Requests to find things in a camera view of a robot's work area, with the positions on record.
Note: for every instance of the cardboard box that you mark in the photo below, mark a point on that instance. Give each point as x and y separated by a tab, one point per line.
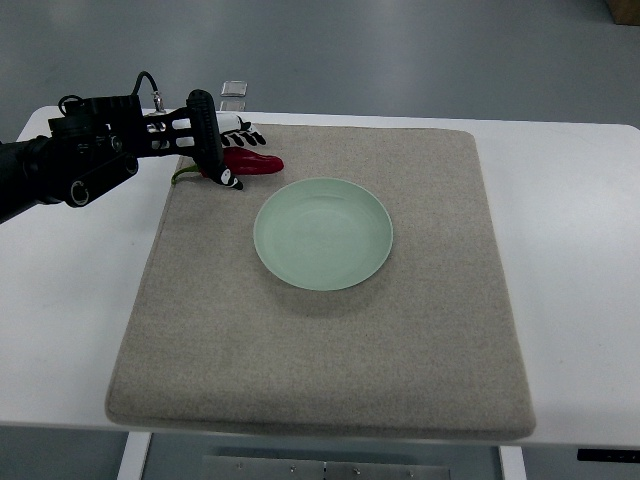
625	12

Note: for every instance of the black table control panel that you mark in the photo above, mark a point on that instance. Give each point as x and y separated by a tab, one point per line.
609	455

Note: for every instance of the beige felt mat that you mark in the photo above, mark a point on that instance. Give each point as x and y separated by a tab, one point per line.
358	292

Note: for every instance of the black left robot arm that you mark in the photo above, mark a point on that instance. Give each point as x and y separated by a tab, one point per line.
96	145

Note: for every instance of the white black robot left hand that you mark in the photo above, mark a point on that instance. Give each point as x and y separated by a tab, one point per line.
235	132

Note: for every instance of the white table leg right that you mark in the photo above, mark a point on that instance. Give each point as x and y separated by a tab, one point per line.
512	463

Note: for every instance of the white table leg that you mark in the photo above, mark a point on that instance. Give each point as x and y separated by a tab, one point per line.
512	463
134	456

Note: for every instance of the white table leg left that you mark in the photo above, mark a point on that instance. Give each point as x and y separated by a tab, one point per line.
134	456

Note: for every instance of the light green plate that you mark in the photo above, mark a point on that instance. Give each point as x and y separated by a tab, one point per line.
323	234

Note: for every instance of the red chili pepper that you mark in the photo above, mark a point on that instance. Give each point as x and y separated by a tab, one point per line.
255	162

